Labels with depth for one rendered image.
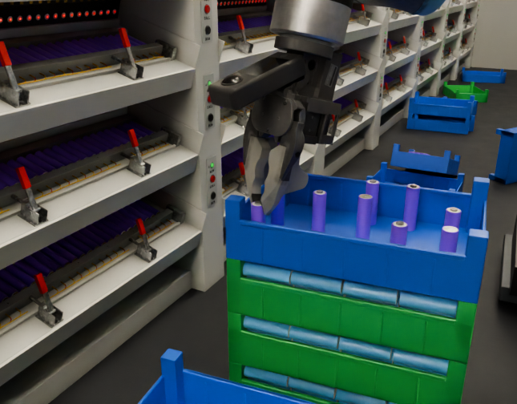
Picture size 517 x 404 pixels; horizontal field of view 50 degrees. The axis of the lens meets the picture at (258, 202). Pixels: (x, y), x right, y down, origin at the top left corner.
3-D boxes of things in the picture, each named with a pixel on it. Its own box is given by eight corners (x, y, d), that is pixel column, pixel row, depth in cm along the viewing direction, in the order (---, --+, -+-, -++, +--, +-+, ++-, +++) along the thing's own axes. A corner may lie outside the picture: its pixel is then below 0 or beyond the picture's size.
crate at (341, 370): (465, 328, 84) (472, 281, 81) (458, 420, 67) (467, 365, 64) (276, 290, 94) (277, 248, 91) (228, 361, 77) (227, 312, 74)
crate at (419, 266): (481, 232, 78) (490, 177, 75) (477, 305, 61) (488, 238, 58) (278, 202, 88) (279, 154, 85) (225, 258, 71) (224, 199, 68)
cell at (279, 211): (285, 225, 79) (286, 182, 77) (281, 230, 78) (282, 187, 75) (273, 224, 80) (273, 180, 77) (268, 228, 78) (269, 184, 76)
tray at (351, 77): (374, 79, 244) (386, 49, 237) (323, 106, 194) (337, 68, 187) (333, 62, 250) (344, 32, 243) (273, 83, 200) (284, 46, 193)
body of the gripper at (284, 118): (333, 151, 70) (355, 53, 68) (283, 145, 64) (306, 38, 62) (292, 138, 76) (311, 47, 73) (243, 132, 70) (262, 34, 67)
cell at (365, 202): (371, 199, 71) (367, 245, 73) (373, 195, 72) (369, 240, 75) (357, 197, 71) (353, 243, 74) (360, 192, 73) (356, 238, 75)
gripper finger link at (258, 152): (282, 210, 74) (300, 143, 72) (248, 210, 70) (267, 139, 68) (268, 201, 76) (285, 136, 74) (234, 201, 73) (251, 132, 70)
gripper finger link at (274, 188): (308, 220, 71) (321, 147, 69) (273, 220, 67) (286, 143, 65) (291, 214, 73) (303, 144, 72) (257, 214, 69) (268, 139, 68)
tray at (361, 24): (377, 34, 236) (390, 2, 230) (325, 49, 187) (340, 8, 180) (336, 17, 243) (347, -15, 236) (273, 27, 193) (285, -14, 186)
